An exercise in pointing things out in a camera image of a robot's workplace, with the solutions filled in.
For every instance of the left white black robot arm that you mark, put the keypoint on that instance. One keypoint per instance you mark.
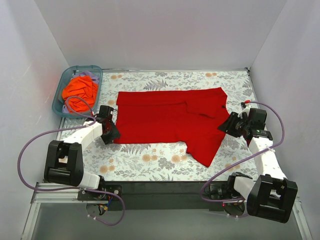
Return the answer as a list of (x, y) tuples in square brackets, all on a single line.
[(64, 160)]

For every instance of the red t shirt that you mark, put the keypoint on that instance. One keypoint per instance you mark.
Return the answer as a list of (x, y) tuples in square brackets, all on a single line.
[(189, 116)]

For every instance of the aluminium frame rail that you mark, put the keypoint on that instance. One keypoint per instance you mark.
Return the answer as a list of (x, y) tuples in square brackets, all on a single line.
[(57, 214)]

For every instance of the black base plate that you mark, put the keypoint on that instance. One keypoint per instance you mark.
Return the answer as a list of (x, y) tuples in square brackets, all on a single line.
[(177, 195)]

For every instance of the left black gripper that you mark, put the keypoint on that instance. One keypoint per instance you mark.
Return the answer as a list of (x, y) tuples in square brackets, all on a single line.
[(110, 132)]

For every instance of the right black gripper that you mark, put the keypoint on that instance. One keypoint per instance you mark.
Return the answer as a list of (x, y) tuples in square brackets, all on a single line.
[(231, 124)]

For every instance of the orange t shirt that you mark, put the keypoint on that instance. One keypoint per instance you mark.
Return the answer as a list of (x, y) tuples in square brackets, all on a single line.
[(80, 93)]

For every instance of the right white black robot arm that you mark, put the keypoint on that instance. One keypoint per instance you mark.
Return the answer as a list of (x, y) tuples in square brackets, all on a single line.
[(272, 195)]

